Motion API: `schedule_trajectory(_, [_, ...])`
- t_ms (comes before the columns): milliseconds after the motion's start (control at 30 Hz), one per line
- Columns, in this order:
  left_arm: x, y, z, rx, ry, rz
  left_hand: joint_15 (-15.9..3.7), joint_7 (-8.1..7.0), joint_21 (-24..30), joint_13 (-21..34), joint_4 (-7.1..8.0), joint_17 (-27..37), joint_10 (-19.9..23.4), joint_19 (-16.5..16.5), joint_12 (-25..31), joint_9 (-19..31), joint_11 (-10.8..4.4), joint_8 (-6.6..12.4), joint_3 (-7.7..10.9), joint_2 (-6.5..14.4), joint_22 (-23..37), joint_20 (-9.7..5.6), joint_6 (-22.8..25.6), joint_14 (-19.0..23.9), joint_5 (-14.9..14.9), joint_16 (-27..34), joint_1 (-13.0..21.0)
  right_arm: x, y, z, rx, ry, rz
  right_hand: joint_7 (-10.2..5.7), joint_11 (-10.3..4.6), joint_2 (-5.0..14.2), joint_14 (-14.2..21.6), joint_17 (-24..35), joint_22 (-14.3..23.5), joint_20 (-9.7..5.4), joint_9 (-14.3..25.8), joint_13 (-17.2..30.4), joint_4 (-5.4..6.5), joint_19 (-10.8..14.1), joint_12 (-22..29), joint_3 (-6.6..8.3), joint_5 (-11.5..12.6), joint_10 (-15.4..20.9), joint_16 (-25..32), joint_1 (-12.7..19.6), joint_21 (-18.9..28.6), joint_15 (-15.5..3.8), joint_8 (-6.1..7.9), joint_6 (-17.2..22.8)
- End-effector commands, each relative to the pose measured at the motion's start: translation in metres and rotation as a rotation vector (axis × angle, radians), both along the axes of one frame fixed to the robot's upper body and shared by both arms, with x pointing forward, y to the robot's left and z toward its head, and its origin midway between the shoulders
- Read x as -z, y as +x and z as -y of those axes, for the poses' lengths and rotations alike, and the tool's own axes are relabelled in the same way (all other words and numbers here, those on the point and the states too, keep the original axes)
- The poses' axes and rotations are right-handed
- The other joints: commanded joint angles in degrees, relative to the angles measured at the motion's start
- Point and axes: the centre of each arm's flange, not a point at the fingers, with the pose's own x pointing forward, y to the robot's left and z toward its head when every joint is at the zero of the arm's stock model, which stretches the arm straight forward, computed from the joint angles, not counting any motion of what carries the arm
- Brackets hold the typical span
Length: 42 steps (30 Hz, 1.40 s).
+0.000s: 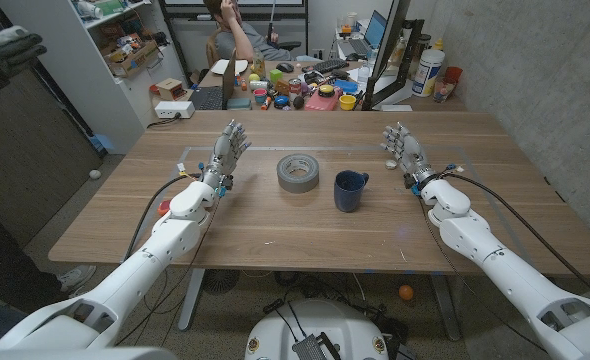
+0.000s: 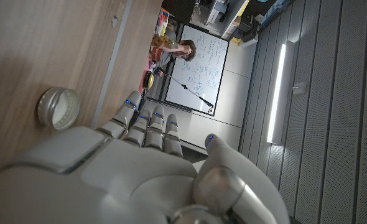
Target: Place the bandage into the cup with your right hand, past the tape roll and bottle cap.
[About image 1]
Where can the black computer mouse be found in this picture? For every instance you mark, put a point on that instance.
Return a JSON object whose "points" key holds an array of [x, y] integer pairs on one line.
{"points": [[285, 67]]}

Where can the teal case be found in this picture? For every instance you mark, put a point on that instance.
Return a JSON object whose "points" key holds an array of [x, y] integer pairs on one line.
{"points": [[238, 104]]}

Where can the white ball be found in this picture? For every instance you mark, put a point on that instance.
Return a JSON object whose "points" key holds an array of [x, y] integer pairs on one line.
{"points": [[95, 174]]}

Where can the blue tray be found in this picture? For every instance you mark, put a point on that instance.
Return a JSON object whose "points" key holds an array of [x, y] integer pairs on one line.
{"points": [[346, 86]]}

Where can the cardboard box with items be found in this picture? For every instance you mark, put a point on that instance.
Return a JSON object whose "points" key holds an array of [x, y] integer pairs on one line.
{"points": [[135, 60]]}

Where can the clear glass with items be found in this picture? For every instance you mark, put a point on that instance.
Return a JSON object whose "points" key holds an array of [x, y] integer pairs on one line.
{"points": [[443, 91]]}

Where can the juice bottle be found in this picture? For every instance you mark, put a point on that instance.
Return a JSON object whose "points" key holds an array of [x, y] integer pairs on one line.
{"points": [[259, 65]]}

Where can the dark blue cup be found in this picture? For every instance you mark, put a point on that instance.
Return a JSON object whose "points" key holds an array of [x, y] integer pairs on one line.
{"points": [[347, 197]]}

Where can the black computer monitor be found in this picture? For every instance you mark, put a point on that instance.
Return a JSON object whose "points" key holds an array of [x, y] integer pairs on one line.
{"points": [[386, 45]]}

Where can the white plate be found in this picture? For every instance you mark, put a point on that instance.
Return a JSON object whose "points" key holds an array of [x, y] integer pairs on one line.
{"points": [[222, 66]]}

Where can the green cube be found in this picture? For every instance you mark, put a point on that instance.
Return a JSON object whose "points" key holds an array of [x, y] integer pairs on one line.
{"points": [[275, 76]]}

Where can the grey duct tape roll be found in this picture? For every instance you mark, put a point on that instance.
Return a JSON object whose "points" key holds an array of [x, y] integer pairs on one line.
{"points": [[290, 182]]}

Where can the black floor fan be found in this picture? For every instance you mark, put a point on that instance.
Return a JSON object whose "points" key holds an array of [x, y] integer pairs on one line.
{"points": [[220, 281]]}

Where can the orange ball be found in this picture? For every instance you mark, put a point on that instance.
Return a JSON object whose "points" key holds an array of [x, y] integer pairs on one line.
{"points": [[406, 292]]}

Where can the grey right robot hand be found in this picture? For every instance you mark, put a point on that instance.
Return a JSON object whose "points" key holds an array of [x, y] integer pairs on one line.
{"points": [[410, 152]]}

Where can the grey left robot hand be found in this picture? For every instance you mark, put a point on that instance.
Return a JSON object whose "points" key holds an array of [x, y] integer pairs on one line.
{"points": [[223, 152]]}

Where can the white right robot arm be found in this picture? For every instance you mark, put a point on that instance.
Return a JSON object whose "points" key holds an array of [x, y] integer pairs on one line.
{"points": [[505, 265]]}

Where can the black keyboard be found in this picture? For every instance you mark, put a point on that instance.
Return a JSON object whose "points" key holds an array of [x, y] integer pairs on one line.
{"points": [[331, 66]]}

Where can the grey sneaker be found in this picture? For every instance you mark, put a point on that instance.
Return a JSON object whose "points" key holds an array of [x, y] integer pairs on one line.
{"points": [[77, 277]]}

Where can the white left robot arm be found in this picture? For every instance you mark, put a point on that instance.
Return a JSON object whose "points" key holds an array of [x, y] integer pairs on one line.
{"points": [[140, 265]]}

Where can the white power box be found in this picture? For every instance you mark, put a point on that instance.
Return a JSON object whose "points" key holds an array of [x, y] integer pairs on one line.
{"points": [[172, 109]]}

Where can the grey table leg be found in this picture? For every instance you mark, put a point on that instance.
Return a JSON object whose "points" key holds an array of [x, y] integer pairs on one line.
{"points": [[191, 300], [446, 307]]}

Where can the yellow cup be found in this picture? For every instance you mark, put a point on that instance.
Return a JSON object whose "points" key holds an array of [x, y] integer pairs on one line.
{"points": [[347, 102]]}

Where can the colourful boxes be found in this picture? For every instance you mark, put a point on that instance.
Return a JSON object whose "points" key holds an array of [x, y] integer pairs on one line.
{"points": [[427, 72]]}

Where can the red cup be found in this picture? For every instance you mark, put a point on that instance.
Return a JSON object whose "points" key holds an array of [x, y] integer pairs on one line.
{"points": [[453, 74]]}

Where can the red orange object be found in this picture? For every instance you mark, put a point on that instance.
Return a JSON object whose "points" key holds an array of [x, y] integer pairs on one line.
{"points": [[163, 209]]}

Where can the standing person in dark trousers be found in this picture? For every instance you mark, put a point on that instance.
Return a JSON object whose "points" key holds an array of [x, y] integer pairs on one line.
{"points": [[5, 260]]}

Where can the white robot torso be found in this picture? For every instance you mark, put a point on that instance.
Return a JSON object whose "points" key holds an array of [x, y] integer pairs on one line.
{"points": [[320, 320]]}

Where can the small wooden box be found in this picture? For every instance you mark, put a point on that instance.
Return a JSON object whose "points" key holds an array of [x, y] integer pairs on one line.
{"points": [[170, 89]]}

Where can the pink box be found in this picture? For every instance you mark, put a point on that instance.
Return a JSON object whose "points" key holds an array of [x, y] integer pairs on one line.
{"points": [[321, 102]]}

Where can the dark open laptop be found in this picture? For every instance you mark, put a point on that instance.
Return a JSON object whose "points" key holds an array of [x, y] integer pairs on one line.
{"points": [[229, 80]]}

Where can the seated person in grey shirt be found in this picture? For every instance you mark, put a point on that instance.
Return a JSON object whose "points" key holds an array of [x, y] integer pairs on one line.
{"points": [[242, 42]]}

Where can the white bottle cap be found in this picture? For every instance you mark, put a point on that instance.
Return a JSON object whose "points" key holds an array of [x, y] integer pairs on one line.
{"points": [[390, 164]]}

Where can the white shelf unit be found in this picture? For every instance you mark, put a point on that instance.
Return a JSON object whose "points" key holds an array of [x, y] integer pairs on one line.
{"points": [[70, 65]]}

